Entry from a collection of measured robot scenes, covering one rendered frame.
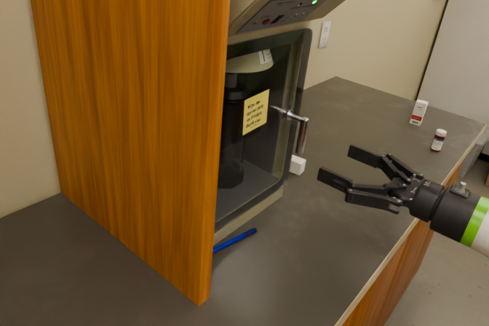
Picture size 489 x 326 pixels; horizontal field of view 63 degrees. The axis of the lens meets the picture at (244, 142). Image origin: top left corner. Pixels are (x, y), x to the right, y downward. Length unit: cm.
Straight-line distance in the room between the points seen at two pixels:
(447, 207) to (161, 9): 57
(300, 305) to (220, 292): 16
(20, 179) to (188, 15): 67
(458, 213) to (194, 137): 47
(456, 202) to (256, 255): 41
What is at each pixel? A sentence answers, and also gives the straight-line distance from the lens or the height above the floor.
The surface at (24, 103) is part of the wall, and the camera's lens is 101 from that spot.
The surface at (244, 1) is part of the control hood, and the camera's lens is 59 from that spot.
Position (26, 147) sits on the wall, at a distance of 105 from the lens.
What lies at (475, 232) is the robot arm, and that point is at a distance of 79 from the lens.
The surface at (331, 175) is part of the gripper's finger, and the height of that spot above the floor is 115.
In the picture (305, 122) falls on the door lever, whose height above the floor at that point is 120.
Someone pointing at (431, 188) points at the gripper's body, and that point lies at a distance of 81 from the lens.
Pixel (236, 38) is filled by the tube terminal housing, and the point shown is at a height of 139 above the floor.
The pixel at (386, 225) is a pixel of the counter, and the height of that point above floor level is 94.
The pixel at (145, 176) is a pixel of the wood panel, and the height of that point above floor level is 116.
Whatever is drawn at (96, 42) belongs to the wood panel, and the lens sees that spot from 74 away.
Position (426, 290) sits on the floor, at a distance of 239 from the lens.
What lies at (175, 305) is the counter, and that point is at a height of 94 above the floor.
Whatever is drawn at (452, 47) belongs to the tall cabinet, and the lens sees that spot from 370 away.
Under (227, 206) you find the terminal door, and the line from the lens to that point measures 86.
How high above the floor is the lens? 157
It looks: 29 degrees down
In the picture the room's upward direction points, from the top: 6 degrees clockwise
